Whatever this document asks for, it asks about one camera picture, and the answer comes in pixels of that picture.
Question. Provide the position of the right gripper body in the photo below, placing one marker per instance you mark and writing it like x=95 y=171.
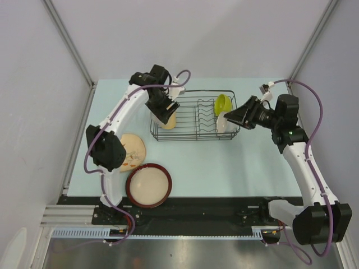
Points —
x=259 y=116

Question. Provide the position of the green bowl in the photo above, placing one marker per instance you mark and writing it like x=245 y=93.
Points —
x=223 y=103

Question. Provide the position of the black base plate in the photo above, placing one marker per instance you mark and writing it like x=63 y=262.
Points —
x=197 y=229

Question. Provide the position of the white cable duct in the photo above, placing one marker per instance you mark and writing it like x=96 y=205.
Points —
x=107 y=233

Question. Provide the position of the red rimmed round plate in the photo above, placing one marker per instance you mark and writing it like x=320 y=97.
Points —
x=149 y=185

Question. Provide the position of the yellow mug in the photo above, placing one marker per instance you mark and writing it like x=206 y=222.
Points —
x=171 y=122

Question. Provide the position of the beige bird pattern plate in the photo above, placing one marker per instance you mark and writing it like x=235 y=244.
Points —
x=135 y=151

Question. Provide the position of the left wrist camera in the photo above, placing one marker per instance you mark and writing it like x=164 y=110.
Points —
x=174 y=91

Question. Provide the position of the clear plastic cup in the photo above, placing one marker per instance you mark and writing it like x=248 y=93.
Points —
x=156 y=120

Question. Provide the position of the black wire dish rack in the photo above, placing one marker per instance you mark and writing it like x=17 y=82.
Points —
x=195 y=118

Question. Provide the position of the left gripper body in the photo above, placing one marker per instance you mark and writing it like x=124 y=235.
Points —
x=160 y=103

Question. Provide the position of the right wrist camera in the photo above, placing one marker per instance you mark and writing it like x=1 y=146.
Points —
x=266 y=91

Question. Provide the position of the white bowl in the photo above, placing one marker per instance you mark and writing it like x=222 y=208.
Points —
x=223 y=125

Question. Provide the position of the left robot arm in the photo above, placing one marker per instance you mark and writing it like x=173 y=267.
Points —
x=105 y=153

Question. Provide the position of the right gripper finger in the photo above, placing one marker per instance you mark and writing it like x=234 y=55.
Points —
x=240 y=114
x=241 y=124

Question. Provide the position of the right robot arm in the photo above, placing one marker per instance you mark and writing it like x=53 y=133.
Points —
x=322 y=218

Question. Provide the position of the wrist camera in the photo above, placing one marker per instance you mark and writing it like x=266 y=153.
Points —
x=266 y=91
x=174 y=91

